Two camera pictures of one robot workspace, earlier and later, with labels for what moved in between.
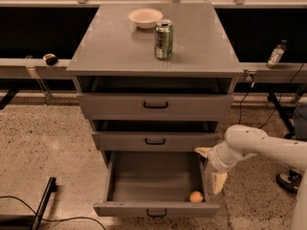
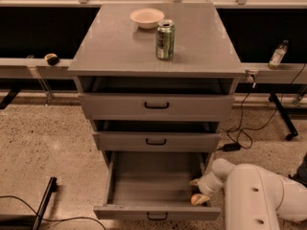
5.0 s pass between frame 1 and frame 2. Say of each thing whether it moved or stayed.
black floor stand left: stayed
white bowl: stayed
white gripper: moved
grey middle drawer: stayed
